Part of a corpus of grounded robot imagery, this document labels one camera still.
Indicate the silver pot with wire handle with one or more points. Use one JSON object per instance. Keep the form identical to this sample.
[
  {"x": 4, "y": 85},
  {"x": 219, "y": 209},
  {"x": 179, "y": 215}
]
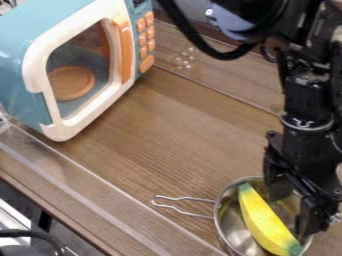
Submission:
[{"x": 234, "y": 235}]

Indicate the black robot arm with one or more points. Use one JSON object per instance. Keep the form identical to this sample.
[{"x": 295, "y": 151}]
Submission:
[{"x": 299, "y": 35}]

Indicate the blue toy microwave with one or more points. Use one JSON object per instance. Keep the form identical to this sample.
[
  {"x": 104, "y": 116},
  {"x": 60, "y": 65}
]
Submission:
[{"x": 106, "y": 35}]

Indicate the yellow toy banana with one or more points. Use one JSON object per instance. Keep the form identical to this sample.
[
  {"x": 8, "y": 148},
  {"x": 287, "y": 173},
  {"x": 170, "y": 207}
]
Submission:
[{"x": 265, "y": 225}]

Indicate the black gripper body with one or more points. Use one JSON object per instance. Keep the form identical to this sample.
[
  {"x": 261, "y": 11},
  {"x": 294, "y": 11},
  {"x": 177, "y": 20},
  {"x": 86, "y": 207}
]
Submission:
[{"x": 309, "y": 157}]

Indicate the orange microwave turntable plate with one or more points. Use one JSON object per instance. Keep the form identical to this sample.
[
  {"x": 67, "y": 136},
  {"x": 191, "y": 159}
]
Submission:
[{"x": 71, "y": 82}]

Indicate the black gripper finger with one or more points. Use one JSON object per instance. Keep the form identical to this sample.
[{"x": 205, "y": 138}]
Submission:
[
  {"x": 277, "y": 185},
  {"x": 318, "y": 213}
]

